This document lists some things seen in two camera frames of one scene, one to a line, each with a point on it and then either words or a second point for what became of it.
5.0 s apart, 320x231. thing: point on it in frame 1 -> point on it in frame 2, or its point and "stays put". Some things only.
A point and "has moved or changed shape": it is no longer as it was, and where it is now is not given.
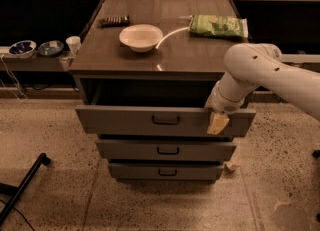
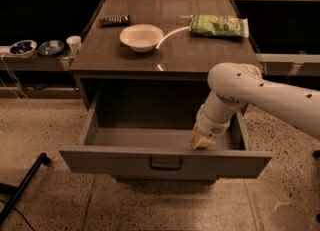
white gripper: [222, 103] -> [210, 127]
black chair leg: [16, 191] stays put
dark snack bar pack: [109, 22] stays put
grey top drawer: [158, 121] has moved or changed shape
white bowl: [141, 37] stays put
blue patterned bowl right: [50, 47] stays put
